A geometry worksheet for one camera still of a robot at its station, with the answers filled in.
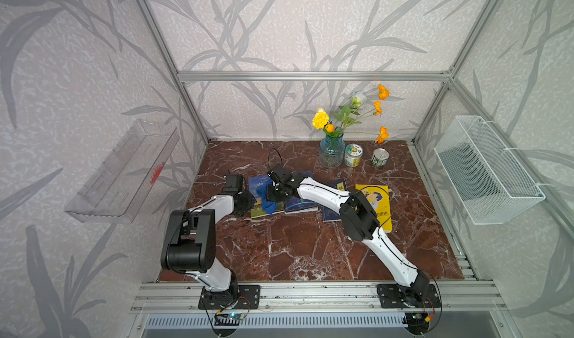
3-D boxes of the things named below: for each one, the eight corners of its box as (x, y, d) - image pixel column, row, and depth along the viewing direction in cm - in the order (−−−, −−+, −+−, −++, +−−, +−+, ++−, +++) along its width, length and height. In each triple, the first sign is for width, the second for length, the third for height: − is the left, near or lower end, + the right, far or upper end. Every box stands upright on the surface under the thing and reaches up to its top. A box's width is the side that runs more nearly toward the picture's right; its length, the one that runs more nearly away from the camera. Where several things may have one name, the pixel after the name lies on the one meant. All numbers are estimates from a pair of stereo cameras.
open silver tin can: (372, 167, 112) (375, 159, 107) (369, 155, 117) (372, 147, 112) (386, 167, 112) (390, 159, 107) (383, 156, 117) (386, 147, 112)
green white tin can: (344, 167, 111) (347, 156, 105) (342, 154, 117) (345, 143, 110) (360, 167, 111) (364, 156, 105) (358, 154, 117) (361, 143, 110)
